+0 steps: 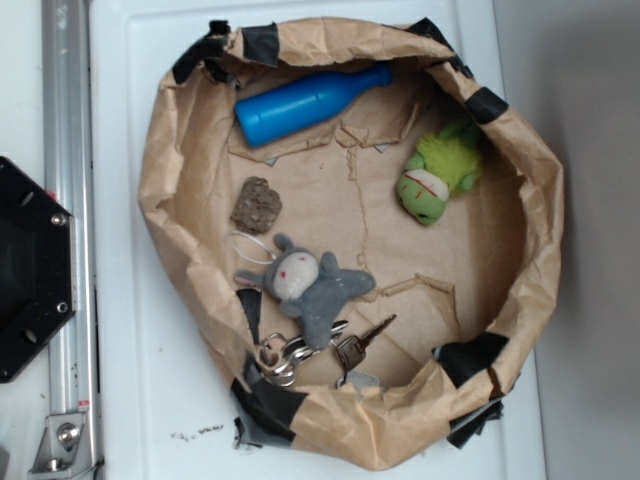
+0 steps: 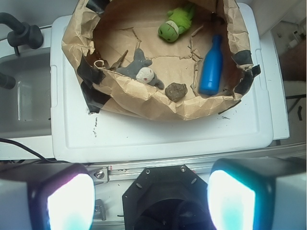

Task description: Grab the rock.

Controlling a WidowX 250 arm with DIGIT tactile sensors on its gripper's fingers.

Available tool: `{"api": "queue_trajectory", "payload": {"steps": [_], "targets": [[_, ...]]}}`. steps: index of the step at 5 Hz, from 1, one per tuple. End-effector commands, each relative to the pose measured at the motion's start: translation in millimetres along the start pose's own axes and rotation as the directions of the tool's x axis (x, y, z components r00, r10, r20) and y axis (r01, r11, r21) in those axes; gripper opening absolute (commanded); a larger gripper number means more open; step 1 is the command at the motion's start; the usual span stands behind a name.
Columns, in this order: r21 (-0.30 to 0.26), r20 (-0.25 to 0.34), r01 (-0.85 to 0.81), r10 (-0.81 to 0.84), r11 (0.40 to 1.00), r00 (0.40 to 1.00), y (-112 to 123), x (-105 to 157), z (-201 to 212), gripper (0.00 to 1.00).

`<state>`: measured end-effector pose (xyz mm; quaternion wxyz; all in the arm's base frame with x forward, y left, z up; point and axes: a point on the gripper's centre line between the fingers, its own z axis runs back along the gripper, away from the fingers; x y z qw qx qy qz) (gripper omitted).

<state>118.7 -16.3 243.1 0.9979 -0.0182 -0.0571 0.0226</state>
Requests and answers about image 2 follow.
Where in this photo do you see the brown rock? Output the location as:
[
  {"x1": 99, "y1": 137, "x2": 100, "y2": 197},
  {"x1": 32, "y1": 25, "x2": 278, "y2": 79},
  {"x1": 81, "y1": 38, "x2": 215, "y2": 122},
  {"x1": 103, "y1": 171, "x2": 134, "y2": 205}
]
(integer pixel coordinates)
[{"x1": 165, "y1": 82, "x2": 188, "y2": 102}]

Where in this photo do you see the blue plastic bottle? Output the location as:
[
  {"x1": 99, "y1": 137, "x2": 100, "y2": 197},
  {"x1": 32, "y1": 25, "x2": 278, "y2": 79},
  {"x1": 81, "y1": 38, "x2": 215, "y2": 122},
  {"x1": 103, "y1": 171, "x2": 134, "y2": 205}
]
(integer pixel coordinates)
[{"x1": 199, "y1": 34, "x2": 223, "y2": 95}]

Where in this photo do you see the grey plush totoro toy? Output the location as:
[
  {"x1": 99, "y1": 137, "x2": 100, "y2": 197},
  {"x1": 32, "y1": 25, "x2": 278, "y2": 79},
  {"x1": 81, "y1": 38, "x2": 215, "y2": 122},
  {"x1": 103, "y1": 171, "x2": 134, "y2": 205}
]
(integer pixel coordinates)
[{"x1": 117, "y1": 48, "x2": 165, "y2": 90}]

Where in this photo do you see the grey sink basin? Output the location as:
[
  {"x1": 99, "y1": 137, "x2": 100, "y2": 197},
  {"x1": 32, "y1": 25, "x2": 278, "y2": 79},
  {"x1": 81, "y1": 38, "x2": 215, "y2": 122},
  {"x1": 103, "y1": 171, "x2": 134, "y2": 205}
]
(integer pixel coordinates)
[{"x1": 0, "y1": 48, "x2": 51, "y2": 138}]

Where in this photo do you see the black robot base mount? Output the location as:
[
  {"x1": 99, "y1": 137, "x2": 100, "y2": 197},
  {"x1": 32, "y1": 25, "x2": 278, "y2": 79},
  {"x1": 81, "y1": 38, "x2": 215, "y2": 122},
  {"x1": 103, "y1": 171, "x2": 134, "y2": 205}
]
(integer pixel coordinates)
[{"x1": 122, "y1": 165, "x2": 215, "y2": 230}]

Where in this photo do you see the black thin cable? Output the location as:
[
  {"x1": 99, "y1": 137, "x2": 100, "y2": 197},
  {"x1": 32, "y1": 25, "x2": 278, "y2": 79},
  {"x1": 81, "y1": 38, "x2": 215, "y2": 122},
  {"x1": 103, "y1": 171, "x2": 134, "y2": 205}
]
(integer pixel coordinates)
[{"x1": 0, "y1": 138, "x2": 70, "y2": 164}]

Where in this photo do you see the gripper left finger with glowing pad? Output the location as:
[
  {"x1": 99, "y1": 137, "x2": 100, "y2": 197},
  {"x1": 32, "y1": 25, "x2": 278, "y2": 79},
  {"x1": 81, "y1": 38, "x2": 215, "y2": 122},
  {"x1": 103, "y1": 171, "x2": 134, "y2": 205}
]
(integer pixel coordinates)
[{"x1": 0, "y1": 163, "x2": 95, "y2": 230}]

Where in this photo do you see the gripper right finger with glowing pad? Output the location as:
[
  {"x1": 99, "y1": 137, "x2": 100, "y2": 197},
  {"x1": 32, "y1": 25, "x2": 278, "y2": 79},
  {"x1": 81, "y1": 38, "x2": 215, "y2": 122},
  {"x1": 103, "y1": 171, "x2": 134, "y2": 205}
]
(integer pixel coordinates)
[{"x1": 207, "y1": 157, "x2": 307, "y2": 230}]

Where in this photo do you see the white plastic cooler lid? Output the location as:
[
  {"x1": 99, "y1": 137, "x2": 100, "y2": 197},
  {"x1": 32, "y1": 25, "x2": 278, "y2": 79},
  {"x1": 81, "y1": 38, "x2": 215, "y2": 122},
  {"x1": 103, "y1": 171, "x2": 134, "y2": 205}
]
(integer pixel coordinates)
[{"x1": 50, "y1": 16, "x2": 273, "y2": 163}]

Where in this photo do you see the brown paper bag basket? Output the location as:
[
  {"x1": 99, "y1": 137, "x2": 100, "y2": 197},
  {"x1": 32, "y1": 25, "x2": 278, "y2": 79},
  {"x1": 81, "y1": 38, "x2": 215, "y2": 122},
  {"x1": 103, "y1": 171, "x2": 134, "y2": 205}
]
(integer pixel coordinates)
[{"x1": 62, "y1": 0, "x2": 260, "y2": 121}]

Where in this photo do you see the bunch of keys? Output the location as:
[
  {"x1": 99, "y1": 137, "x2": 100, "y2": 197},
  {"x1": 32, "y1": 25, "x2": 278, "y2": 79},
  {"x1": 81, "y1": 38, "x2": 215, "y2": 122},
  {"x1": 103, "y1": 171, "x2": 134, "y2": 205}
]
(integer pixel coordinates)
[{"x1": 94, "y1": 50, "x2": 128, "y2": 70}]

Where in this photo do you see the green plush frog toy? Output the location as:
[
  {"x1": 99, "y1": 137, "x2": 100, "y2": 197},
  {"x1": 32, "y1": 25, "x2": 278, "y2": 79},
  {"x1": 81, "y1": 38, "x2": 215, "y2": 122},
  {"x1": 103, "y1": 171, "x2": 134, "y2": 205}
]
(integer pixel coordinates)
[{"x1": 158, "y1": 2, "x2": 196, "y2": 43}]

